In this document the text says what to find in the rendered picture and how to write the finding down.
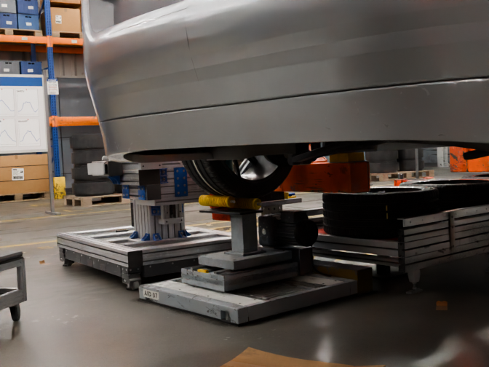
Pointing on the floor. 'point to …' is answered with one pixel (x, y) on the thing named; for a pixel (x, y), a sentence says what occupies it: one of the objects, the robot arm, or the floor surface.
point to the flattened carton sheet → (259, 359)
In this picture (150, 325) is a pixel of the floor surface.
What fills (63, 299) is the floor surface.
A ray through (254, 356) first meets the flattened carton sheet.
